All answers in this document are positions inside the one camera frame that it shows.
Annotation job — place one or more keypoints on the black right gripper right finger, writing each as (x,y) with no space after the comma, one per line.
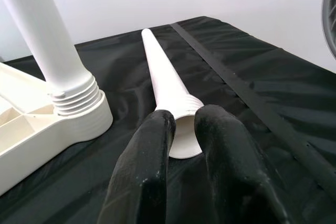
(231,171)

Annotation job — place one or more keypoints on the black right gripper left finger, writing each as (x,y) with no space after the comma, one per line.
(141,171)

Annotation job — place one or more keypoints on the cream plastic children's tabletop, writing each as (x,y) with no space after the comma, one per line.
(39,134)

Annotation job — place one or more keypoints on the white pedestal fan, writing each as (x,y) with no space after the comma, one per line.
(331,11)

